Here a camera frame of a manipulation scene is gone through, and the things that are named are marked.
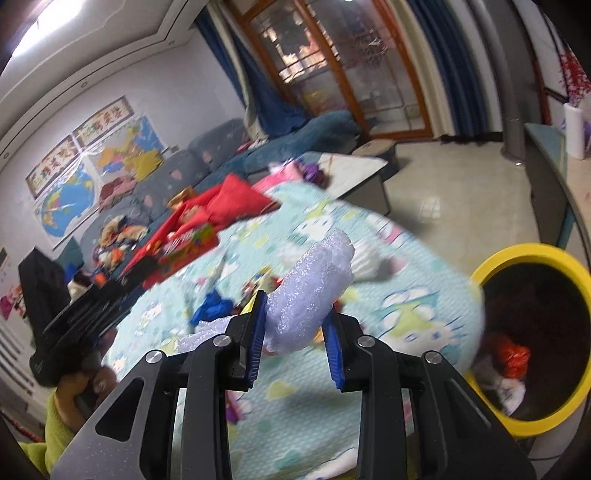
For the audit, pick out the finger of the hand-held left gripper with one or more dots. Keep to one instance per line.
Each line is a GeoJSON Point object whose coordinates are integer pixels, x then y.
{"type": "Point", "coordinates": [92, 304]}

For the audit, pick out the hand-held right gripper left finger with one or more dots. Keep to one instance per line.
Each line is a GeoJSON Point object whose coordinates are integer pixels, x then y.
{"type": "Point", "coordinates": [258, 337]}

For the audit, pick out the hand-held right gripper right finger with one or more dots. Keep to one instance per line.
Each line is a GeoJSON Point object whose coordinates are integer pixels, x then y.
{"type": "Point", "coordinates": [333, 350]}

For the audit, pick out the lavender foam wrap sheet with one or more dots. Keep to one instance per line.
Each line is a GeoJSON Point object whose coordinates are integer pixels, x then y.
{"type": "Point", "coordinates": [304, 286]}

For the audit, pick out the yellow rimmed trash bin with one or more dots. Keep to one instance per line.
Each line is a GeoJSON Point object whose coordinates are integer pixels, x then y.
{"type": "Point", "coordinates": [521, 254]}

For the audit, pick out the person's left forearm green sleeve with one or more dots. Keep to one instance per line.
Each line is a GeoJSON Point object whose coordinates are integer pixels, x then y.
{"type": "Point", "coordinates": [44, 443]}

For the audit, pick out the person's left hand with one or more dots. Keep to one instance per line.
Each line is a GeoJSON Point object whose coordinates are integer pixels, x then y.
{"type": "Point", "coordinates": [74, 397]}

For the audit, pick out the blue crumpled wrapper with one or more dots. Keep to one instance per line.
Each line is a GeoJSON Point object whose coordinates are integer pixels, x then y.
{"type": "Point", "coordinates": [214, 307]}

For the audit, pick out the pile of colourful toys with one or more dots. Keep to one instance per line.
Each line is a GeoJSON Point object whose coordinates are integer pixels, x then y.
{"type": "Point", "coordinates": [117, 240]}

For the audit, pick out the teal cartoon printed blanket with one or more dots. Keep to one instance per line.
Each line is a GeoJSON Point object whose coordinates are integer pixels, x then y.
{"type": "Point", "coordinates": [406, 277]}

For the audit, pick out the red printed box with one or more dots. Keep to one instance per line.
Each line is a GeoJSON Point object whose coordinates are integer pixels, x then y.
{"type": "Point", "coordinates": [184, 244]}

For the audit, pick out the pink clothes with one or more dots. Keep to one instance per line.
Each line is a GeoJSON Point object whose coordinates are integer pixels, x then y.
{"type": "Point", "coordinates": [277, 177]}

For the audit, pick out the grey coffee table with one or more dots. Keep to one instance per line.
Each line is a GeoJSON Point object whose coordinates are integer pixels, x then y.
{"type": "Point", "coordinates": [355, 180]}

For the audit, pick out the purple cloth item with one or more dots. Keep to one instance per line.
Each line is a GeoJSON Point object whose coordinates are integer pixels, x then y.
{"type": "Point", "coordinates": [313, 173]}

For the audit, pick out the red crumpled wrapper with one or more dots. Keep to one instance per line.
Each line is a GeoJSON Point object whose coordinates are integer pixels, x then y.
{"type": "Point", "coordinates": [510, 355]}

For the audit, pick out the white printed wrapper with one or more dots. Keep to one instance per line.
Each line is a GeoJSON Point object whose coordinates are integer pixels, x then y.
{"type": "Point", "coordinates": [511, 394]}

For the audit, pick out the grey blue sofa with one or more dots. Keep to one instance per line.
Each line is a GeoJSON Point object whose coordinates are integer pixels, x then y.
{"type": "Point", "coordinates": [217, 138]}

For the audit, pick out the round blue pouf stool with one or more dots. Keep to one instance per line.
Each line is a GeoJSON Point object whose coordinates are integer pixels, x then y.
{"type": "Point", "coordinates": [376, 150]}

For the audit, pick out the blue plush blanket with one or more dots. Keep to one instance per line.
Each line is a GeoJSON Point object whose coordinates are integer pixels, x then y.
{"type": "Point", "coordinates": [314, 134]}

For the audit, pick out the blue curtain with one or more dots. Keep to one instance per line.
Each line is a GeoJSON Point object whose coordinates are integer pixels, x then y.
{"type": "Point", "coordinates": [263, 87]}
{"type": "Point", "coordinates": [452, 69]}

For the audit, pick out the grey tv cabinet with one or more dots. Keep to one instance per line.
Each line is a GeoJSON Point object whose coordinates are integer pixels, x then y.
{"type": "Point", "coordinates": [549, 184]}

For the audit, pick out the wooden framed glass door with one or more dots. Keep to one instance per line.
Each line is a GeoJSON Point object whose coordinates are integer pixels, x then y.
{"type": "Point", "coordinates": [332, 60]}

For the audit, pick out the grey round column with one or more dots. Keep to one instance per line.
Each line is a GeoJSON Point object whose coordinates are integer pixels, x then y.
{"type": "Point", "coordinates": [503, 83]}

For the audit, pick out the white ribbed vase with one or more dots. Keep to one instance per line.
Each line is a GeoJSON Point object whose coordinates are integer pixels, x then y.
{"type": "Point", "coordinates": [574, 134]}

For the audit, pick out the world map wall poster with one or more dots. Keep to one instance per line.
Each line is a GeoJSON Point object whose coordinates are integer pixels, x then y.
{"type": "Point", "coordinates": [69, 203]}

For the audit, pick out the country map wall poster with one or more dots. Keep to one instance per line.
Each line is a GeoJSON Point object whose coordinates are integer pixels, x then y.
{"type": "Point", "coordinates": [124, 152]}

